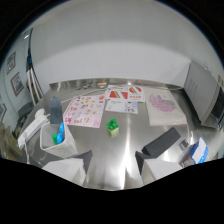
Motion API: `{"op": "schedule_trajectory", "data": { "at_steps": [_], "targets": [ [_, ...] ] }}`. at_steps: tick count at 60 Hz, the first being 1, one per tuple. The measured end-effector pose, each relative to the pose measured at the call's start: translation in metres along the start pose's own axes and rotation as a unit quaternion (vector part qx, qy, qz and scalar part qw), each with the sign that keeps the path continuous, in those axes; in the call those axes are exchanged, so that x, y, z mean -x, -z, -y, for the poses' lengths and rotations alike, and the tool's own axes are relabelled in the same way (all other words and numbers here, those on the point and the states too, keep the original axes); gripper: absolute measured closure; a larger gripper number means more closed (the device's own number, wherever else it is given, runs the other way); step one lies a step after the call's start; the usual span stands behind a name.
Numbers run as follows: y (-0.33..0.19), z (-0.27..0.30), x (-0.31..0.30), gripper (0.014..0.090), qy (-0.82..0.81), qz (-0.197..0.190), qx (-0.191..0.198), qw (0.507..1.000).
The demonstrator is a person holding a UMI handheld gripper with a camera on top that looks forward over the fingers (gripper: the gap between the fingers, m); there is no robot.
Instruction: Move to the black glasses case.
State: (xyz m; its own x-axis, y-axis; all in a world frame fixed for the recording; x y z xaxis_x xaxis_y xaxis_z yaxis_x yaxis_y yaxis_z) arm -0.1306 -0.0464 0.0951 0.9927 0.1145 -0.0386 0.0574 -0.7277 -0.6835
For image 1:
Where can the small black clip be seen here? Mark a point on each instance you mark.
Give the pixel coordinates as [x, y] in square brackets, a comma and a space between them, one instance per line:
[184, 144]

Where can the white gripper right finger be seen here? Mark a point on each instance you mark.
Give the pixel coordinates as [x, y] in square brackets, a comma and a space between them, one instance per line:
[156, 168]

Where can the purple patterned paper sheet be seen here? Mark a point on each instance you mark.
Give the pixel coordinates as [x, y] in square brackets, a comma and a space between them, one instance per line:
[163, 106]

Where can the white mesh pen holder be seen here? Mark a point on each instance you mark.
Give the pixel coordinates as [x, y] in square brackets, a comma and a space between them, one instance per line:
[57, 141]

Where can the white power strip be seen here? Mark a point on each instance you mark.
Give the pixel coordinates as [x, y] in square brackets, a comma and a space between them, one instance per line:
[32, 128]

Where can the framed wall picture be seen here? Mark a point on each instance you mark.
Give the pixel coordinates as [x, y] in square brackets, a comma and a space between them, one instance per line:
[2, 111]
[17, 83]
[11, 63]

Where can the black glasses case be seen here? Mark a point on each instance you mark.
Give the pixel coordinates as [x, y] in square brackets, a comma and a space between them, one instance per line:
[161, 142]

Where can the white illustrated paper sheet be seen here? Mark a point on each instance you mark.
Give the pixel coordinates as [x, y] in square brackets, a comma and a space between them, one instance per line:
[121, 106]

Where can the blue marker pen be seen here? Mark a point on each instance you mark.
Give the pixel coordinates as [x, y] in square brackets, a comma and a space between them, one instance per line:
[60, 134]

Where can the green marker pen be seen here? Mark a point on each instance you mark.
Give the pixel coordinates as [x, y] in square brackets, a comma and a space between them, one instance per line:
[54, 138]

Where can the dark grey upright card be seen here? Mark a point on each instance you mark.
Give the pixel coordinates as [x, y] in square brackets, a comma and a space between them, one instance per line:
[56, 110]

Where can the green toy block stack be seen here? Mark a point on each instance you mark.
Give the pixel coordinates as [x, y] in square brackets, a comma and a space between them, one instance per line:
[112, 126]

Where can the blue and white box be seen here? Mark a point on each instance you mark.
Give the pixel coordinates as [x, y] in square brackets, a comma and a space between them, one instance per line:
[196, 152]

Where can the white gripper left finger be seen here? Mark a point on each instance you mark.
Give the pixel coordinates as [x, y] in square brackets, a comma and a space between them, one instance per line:
[68, 168]

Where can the red striped printed sheet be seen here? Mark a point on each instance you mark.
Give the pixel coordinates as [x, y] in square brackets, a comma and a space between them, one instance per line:
[118, 92]

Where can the grey cabinet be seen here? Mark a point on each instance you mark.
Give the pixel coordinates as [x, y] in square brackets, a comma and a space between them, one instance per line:
[205, 96]

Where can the pink sticker sheet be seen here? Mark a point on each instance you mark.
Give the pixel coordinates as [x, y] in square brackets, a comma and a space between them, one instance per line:
[84, 110]

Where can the red heart printed sheet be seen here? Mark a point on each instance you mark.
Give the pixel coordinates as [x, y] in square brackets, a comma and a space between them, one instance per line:
[135, 93]

